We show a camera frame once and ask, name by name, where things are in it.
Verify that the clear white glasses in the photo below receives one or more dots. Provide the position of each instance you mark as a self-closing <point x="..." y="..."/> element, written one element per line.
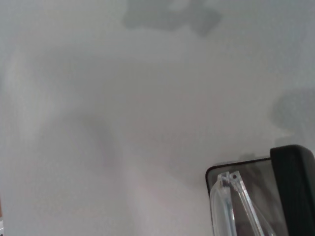
<point x="221" y="204"/>

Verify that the black glasses case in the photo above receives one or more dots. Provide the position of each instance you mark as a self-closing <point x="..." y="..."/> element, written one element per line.
<point x="295" y="184"/>

